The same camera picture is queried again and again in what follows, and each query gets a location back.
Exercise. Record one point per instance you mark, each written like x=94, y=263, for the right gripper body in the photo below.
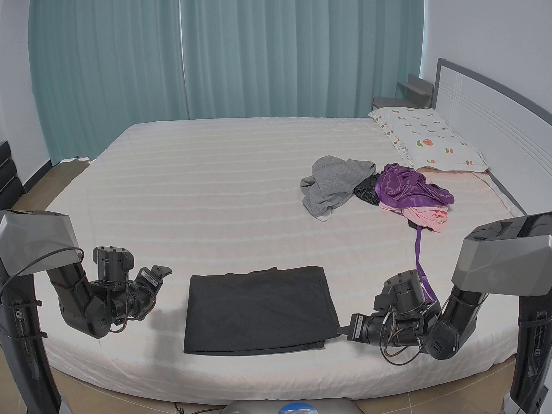
x=361, y=328

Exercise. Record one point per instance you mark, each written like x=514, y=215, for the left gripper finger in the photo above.
x=164, y=271

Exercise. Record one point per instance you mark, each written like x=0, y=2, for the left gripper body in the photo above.
x=146, y=280

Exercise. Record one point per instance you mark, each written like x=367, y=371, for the black T-shirt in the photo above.
x=258, y=308

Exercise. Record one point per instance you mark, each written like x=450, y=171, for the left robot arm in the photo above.
x=69, y=291

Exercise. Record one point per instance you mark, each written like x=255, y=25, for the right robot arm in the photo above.
x=500, y=252

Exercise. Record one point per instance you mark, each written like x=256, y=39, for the bed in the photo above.
x=194, y=188

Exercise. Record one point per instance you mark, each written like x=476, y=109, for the pink garment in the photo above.
x=427, y=218

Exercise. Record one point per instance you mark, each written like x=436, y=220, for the black shiny garment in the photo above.
x=366, y=192

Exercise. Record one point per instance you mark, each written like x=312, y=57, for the purple garment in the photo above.
x=405, y=186

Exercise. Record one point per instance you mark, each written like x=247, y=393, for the grey garment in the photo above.
x=332, y=179

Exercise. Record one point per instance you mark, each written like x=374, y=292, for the black chest of drawers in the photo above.
x=8, y=179

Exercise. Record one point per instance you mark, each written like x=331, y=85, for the white printed pillow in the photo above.
x=427, y=138

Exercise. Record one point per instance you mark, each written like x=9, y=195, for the blue-green curtain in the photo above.
x=302, y=45
x=108, y=58

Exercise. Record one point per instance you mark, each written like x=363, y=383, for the grey bedside table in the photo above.
x=401, y=99

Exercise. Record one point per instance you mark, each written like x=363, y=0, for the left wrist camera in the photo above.
x=112, y=263

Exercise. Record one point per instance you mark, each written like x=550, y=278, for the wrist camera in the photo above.
x=405, y=293
x=112, y=263

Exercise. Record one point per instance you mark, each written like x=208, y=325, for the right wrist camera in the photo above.
x=405, y=293

